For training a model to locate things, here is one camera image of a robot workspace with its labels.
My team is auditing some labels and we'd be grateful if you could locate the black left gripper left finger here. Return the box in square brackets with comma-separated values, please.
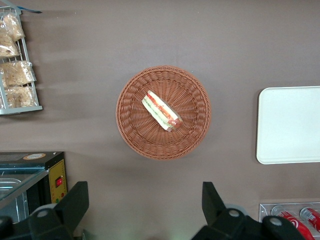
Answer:
[0, 181, 90, 240]

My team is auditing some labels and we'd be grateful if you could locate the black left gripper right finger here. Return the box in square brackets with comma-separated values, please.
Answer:
[191, 181, 313, 240]

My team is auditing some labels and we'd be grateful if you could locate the cream plastic tray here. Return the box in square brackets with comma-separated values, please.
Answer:
[255, 85, 320, 165]

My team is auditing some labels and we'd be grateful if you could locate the black food warmer cabinet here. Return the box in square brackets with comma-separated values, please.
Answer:
[0, 150, 69, 224]

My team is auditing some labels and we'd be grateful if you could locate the clear acrylic bottle rack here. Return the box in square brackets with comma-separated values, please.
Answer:
[258, 202, 320, 240]

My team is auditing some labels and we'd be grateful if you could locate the red cola bottle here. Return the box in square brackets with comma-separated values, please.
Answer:
[270, 204, 314, 240]
[299, 206, 320, 229]

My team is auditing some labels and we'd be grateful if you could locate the round brown wicker basket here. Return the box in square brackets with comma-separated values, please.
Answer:
[115, 65, 212, 161]

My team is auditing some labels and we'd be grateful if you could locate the clear bagged snack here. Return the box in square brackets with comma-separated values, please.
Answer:
[0, 13, 26, 43]
[0, 60, 38, 89]
[0, 85, 36, 109]
[0, 31, 21, 59]

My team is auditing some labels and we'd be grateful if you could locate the wrapped triangle sandwich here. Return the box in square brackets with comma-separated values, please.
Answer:
[141, 90, 184, 134]

